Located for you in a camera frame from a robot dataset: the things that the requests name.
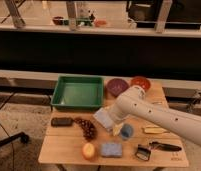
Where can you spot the yellow orange fruit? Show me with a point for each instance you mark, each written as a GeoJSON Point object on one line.
{"type": "Point", "coordinates": [88, 151]}

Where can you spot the purple bowl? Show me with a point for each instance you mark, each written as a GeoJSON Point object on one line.
{"type": "Point", "coordinates": [116, 86]}

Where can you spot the dark red grape bunch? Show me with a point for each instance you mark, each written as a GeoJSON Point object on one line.
{"type": "Point", "coordinates": [89, 130]}

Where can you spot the black chair base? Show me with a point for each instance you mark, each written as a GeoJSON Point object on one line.
{"type": "Point", "coordinates": [24, 138]}

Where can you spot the yellow banana toy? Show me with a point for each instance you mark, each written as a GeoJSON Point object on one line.
{"type": "Point", "coordinates": [154, 130]}

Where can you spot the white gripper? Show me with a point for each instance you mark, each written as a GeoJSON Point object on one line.
{"type": "Point", "coordinates": [106, 117]}

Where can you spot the blue metal cup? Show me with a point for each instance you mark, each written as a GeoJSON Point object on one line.
{"type": "Point", "coordinates": [126, 131]}

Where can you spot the red bowl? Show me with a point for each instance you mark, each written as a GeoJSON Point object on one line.
{"type": "Point", "coordinates": [141, 81]}

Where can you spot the blue folded towel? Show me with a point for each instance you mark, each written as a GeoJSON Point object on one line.
{"type": "Point", "coordinates": [111, 150]}

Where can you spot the black handled knife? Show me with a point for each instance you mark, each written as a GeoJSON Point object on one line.
{"type": "Point", "coordinates": [164, 146]}

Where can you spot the green plastic tray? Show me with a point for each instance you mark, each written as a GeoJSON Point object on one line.
{"type": "Point", "coordinates": [78, 92]}

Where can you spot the black peeler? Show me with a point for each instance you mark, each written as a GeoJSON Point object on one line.
{"type": "Point", "coordinates": [143, 153]}

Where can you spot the black rectangular block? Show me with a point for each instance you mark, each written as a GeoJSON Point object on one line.
{"type": "Point", "coordinates": [61, 122]}

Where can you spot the wooden table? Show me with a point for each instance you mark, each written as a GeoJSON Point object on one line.
{"type": "Point", "coordinates": [63, 145]}

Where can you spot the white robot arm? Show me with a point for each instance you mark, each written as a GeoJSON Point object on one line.
{"type": "Point", "coordinates": [132, 102]}

